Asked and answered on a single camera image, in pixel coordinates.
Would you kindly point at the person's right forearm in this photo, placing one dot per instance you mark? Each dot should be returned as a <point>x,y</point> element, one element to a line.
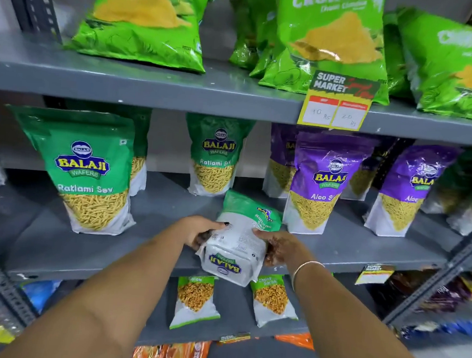
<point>350,336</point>

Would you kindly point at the silver bangle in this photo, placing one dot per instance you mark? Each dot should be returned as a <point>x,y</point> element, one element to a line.
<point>300,267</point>

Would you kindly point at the orange snack packet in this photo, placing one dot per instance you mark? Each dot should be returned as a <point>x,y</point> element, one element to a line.
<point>296,340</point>
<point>187,356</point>
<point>146,357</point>

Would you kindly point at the small green nut packet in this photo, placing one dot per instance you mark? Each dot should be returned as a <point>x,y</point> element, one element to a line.
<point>194,300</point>
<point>271,302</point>

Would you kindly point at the person's left hand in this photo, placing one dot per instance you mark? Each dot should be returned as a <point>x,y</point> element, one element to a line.
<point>201,227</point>

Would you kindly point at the blue snack packet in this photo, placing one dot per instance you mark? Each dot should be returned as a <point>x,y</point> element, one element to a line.
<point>41,292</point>

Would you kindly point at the row of light green chip bags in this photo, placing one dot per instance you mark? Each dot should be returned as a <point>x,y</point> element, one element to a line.
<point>332,37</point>

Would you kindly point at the person's left forearm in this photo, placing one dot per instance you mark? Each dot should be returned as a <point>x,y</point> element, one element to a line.
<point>99,309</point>

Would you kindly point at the person's right hand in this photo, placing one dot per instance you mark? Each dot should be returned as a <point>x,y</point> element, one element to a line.
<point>287,248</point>

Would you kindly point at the yellow black price tag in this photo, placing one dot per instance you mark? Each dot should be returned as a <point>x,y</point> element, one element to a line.
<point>375,276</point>
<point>235,338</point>
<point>335,111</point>

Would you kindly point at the blue snack packets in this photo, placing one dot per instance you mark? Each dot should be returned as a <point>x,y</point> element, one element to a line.
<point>452,326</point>

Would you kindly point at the dark maroon snack packet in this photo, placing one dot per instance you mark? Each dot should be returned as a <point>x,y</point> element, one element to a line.
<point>435,292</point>

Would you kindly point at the grey metal shelf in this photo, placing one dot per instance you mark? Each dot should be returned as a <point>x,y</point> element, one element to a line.
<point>186,87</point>

